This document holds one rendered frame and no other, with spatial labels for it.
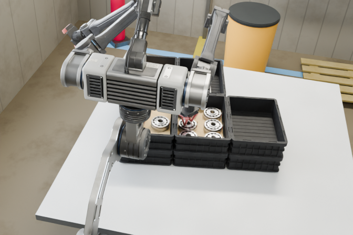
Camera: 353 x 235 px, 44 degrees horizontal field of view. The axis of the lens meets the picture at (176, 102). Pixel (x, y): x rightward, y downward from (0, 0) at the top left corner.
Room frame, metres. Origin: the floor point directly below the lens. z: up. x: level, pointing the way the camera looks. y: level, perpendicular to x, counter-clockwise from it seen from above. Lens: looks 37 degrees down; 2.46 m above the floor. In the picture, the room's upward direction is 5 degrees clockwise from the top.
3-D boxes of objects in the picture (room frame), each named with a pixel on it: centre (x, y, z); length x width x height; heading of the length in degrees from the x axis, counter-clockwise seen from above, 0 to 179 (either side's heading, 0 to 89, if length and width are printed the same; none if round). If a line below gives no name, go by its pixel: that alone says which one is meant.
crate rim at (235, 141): (1.93, -0.45, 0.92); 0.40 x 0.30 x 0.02; 1
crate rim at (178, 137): (1.92, -0.15, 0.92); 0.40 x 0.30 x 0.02; 1
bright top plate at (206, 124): (1.92, -0.22, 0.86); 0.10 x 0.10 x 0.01
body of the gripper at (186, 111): (1.92, -0.07, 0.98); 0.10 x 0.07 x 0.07; 136
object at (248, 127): (1.93, -0.45, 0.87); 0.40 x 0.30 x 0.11; 1
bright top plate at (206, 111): (2.04, -0.22, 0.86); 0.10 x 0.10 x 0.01
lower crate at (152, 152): (1.91, 0.15, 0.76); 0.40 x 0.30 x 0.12; 1
